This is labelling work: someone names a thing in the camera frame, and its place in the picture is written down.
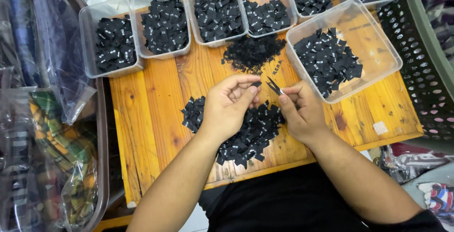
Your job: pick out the person's right hand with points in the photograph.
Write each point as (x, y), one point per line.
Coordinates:
(306, 115)

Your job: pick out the person's left hand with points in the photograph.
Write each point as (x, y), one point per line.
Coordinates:
(220, 111)

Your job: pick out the black thread snips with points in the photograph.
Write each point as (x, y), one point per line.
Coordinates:
(273, 84)

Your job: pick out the single small black label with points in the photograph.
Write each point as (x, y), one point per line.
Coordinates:
(256, 83)

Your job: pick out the loose pile of black labels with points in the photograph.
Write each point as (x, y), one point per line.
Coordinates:
(253, 136)

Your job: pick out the pile of black fabric scraps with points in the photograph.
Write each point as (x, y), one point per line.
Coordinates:
(253, 53)

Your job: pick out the white paper sticker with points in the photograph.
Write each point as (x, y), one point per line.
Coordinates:
(380, 128)

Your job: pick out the person's black shirt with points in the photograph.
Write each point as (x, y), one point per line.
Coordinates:
(283, 200)

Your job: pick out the large clear plastic container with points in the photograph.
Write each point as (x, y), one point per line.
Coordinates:
(376, 47)

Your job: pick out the brown plastic tub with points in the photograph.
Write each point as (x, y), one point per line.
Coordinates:
(103, 147)

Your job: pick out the dark perforated plastic basket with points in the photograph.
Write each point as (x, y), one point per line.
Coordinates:
(422, 72)

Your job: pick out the bagged patterned clothes heap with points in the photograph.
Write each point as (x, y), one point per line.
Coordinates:
(418, 175)

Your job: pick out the patterned fabric in basket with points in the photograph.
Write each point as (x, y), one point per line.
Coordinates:
(438, 8)

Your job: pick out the heap of bagged folded clothes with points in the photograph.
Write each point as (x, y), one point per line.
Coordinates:
(42, 118)

